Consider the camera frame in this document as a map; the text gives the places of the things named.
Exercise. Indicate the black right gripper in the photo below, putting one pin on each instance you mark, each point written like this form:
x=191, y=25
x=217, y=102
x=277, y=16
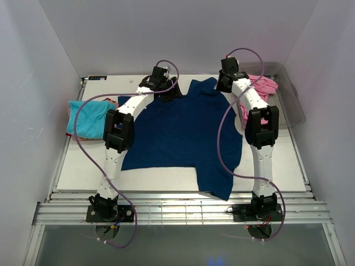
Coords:
x=218, y=86

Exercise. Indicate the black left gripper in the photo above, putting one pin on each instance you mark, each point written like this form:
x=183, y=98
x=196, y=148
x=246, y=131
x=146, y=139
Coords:
x=174, y=92

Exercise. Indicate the navy blue t shirt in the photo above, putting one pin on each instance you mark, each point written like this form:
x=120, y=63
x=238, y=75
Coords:
x=195, y=131

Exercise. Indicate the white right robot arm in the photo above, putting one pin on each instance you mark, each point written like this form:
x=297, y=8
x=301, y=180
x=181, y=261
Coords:
x=261, y=133

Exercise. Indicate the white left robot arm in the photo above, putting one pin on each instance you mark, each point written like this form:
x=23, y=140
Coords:
x=119, y=136

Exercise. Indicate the clear plastic bin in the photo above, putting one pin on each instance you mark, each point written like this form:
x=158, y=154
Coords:
x=286, y=98

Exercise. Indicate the blue label sticker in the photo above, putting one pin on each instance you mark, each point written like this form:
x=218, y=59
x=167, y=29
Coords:
x=97, y=78

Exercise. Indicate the turquoise folded t shirt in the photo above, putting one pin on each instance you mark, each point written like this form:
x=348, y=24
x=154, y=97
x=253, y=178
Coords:
x=88, y=119

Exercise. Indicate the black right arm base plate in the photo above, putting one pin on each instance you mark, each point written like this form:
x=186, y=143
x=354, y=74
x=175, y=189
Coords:
x=245, y=213

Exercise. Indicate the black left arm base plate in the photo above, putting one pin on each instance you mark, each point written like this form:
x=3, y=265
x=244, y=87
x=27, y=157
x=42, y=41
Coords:
x=123, y=213

